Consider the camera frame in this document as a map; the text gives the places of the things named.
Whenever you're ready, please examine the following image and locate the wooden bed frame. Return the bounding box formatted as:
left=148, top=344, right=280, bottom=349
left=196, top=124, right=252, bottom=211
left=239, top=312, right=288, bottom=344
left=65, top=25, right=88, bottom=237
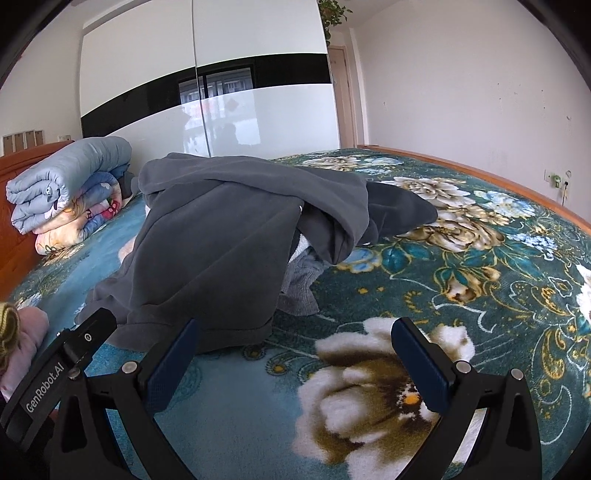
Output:
left=0, top=141, right=591, bottom=302

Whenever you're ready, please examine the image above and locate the light blue folded quilt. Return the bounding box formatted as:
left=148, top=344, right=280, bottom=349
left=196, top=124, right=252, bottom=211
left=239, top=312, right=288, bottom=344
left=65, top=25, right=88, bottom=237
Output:
left=6, top=137, right=134, bottom=234

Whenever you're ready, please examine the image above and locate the pink garment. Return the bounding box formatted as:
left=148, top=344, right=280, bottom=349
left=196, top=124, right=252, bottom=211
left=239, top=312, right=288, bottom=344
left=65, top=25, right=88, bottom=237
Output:
left=0, top=308, right=49, bottom=400

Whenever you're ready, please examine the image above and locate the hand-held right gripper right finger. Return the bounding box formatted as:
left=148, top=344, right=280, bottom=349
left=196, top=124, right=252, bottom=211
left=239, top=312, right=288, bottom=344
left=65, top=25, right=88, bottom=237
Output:
left=390, top=316, right=544, bottom=480

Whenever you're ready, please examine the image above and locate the white and black wardrobe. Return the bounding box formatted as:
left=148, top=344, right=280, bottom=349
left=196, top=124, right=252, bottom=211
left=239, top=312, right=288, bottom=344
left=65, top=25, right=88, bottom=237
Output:
left=79, top=0, right=341, bottom=160

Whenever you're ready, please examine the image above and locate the white garment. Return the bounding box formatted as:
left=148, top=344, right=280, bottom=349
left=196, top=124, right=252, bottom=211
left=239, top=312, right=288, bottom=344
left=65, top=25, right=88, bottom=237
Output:
left=288, top=232, right=320, bottom=260

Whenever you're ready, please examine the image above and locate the grey knitted garment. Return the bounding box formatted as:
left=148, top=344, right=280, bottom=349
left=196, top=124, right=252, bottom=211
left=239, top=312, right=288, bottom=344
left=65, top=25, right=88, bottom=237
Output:
left=276, top=251, right=321, bottom=317

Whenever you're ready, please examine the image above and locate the beige door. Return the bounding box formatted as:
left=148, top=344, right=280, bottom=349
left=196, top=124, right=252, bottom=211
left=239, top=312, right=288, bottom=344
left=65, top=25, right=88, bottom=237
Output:
left=328, top=44, right=359, bottom=149

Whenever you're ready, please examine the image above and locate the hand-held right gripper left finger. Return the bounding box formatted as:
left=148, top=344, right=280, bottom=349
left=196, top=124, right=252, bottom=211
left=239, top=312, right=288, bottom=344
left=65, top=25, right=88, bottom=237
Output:
left=50, top=318, right=200, bottom=480

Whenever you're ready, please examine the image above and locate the cartoon printed folded quilt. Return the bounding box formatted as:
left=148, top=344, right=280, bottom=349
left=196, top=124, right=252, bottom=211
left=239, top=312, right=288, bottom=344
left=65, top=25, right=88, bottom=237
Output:
left=34, top=172, right=124, bottom=256

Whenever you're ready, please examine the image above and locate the teal floral blanket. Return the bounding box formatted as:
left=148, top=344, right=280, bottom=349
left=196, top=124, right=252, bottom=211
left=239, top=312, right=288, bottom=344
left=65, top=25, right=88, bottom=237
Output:
left=0, top=147, right=591, bottom=480

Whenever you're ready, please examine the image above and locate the yellow-green knitted hat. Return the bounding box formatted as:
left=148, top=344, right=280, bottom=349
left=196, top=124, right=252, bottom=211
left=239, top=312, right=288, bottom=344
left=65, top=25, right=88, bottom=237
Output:
left=0, top=302, right=20, bottom=370

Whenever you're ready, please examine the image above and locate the green potted plant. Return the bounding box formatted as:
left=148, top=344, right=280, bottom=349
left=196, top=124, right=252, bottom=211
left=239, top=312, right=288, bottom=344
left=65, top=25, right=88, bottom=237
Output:
left=318, top=0, right=354, bottom=45

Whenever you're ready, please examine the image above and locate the dark grey hoodie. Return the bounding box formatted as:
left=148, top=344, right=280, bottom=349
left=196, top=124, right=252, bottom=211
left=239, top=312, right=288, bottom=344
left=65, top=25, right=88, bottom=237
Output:
left=74, top=152, right=438, bottom=354

